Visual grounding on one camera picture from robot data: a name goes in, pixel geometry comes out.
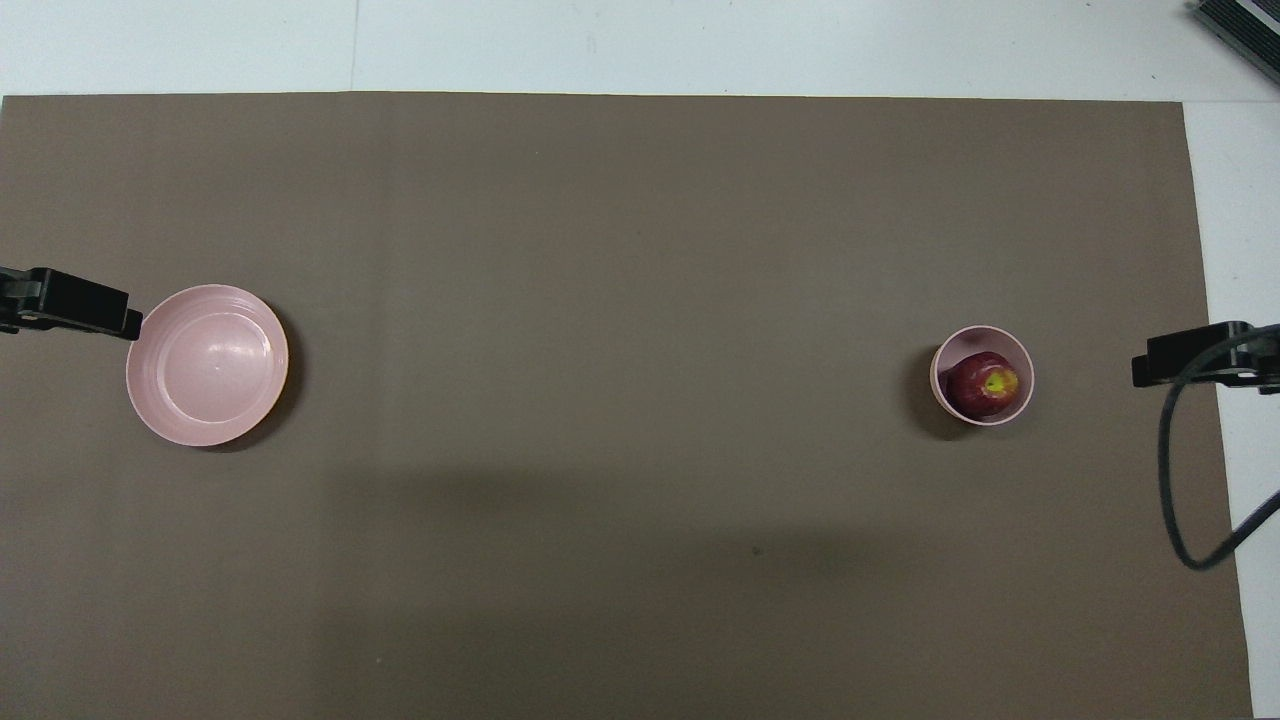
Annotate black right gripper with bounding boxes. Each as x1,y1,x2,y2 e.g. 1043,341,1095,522
1132,322,1280,396

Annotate dark red apple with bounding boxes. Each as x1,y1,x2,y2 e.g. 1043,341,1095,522
946,351,1021,419

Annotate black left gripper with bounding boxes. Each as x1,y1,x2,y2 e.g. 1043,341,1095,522
0,265,143,341

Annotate brown table mat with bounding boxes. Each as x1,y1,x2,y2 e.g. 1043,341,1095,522
0,92,1254,720

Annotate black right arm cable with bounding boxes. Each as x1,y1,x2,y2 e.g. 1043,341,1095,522
1158,325,1280,571

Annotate pink plate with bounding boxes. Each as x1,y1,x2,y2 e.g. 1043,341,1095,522
126,284,290,448

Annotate grey ribbed device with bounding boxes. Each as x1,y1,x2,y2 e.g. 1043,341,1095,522
1190,0,1280,86

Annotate pink bowl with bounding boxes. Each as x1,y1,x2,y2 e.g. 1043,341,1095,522
930,325,1035,428

